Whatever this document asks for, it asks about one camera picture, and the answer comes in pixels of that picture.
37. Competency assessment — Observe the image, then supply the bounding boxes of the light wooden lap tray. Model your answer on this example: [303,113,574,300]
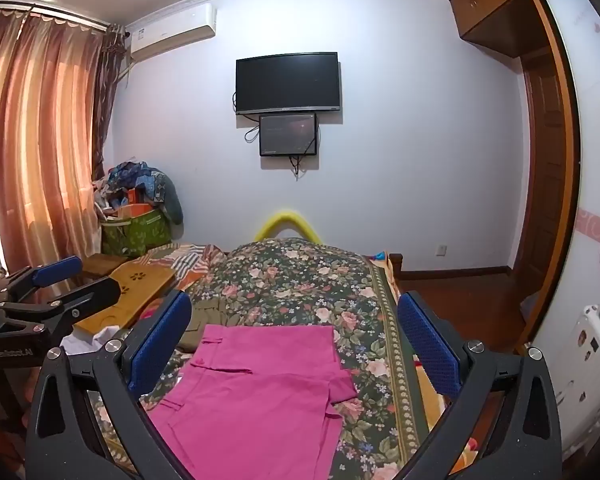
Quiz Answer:
[72,260,178,336]

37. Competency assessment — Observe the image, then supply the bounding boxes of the white air conditioner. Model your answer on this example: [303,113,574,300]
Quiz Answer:
[126,3,217,60]

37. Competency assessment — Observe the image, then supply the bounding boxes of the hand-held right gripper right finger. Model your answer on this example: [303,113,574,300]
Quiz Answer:
[396,290,566,480]

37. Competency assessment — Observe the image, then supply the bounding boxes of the brown wooden stool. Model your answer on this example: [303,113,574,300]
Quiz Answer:
[80,254,131,278]

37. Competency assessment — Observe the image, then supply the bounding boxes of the white cloth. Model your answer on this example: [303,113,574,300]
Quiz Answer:
[60,327,127,357]

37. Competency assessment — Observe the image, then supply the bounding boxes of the wooden overhead cabinet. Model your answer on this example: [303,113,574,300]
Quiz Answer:
[450,0,567,59]

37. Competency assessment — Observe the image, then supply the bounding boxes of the striped cloth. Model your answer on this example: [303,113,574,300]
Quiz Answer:
[140,242,227,292]

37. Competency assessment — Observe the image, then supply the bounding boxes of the olive green pants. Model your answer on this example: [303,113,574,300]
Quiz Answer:
[177,297,241,353]

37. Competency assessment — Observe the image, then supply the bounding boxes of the green patterned bag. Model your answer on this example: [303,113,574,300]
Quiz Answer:
[100,207,174,259]

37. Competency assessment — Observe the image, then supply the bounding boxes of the white appliance with stickers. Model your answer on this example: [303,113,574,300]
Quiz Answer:
[545,302,600,457]

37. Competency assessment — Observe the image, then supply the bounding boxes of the orange sheer curtain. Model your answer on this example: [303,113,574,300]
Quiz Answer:
[0,7,106,273]

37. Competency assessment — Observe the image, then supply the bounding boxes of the brown wooden door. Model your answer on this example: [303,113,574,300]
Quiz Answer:
[512,52,567,346]

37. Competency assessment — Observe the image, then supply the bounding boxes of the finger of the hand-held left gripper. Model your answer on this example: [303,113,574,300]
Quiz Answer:
[0,256,84,306]
[0,277,123,333]

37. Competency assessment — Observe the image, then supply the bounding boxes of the bluish purple bag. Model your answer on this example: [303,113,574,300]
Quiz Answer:
[520,292,545,322]

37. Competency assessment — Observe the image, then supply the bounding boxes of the wooden bed footboard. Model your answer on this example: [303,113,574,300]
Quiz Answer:
[387,252,406,292]

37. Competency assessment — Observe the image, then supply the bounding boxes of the pink pants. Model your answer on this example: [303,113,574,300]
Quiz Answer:
[147,324,358,480]

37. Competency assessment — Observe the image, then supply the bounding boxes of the yellow foam tube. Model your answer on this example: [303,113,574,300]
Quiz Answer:
[254,208,322,244]

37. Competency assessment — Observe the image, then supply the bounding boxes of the white sliding door pink hearts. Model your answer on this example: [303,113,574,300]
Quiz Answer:
[527,0,600,361]

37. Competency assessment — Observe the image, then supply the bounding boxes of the brown patterned curtain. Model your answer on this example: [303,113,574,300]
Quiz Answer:
[91,22,129,181]

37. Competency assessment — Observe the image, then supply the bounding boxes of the yellow orange printed blanket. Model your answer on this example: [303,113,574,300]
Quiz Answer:
[367,252,486,480]

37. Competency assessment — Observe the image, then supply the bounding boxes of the small black monitor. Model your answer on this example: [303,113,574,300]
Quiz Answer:
[258,112,319,158]

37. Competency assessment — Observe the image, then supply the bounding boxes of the dark floral blanket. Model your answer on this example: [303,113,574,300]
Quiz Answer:
[87,237,461,480]

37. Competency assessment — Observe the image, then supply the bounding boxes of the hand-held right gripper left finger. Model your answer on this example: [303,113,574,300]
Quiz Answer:
[25,290,201,480]

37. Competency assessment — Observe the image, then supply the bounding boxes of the black wall television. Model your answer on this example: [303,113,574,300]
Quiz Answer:
[235,51,342,116]

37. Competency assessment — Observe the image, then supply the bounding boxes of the pile of clothes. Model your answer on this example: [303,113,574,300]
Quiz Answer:
[92,160,185,226]

